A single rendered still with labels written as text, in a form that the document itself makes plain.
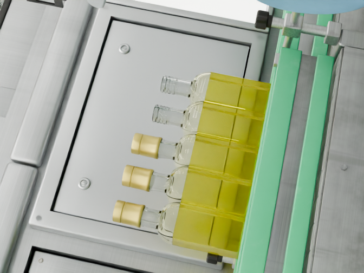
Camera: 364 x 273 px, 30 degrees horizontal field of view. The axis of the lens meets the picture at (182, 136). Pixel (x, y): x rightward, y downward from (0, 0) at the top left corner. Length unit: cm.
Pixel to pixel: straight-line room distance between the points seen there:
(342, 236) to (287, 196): 9
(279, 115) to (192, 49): 39
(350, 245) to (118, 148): 50
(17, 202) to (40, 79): 24
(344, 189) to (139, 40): 57
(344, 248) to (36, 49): 75
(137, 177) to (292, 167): 25
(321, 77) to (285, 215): 22
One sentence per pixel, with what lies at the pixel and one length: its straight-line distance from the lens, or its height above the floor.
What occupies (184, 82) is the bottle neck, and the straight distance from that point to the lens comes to 112.
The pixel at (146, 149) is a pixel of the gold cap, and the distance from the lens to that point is 107.
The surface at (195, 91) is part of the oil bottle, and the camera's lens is 110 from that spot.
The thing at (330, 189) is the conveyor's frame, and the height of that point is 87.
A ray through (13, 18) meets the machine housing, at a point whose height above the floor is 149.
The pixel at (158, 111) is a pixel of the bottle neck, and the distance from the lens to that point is 109.
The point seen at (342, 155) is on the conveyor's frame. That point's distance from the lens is 94.
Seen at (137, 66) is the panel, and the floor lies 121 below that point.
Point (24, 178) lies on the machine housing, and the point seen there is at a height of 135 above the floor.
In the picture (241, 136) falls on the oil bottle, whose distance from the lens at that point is 107.
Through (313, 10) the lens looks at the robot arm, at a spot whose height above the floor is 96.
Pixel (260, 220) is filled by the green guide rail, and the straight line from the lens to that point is 91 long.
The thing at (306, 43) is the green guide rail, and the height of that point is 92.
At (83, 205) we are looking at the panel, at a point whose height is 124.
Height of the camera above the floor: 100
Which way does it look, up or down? 4 degrees up
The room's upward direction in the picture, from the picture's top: 78 degrees counter-clockwise
